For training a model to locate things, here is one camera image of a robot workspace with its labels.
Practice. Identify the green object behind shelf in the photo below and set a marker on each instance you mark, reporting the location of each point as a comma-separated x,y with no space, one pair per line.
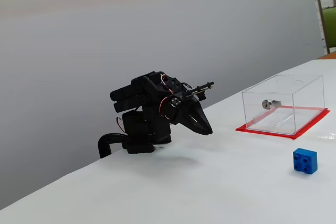
331,30

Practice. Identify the red tape rectangle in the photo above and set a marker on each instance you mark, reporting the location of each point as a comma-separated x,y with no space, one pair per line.
312,122

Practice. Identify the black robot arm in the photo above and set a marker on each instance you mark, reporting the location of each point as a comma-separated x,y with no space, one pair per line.
147,129

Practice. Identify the black table clamp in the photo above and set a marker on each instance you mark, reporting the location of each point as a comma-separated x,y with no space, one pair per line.
103,145

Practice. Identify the blue lego brick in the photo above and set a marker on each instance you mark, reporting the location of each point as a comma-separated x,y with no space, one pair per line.
305,161

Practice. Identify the metal shelf frame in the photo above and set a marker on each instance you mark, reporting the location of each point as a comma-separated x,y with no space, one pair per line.
323,24

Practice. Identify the transparent acrylic box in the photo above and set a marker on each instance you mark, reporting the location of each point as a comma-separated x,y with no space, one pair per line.
262,119

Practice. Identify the silver cam lock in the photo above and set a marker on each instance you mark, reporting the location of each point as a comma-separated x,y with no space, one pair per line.
266,104

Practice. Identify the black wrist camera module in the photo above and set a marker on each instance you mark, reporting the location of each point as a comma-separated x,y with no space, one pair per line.
203,89

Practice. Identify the brown wooden table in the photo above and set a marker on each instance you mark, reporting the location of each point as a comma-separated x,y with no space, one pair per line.
331,56

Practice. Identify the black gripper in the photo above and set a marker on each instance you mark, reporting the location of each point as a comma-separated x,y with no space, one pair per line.
184,114

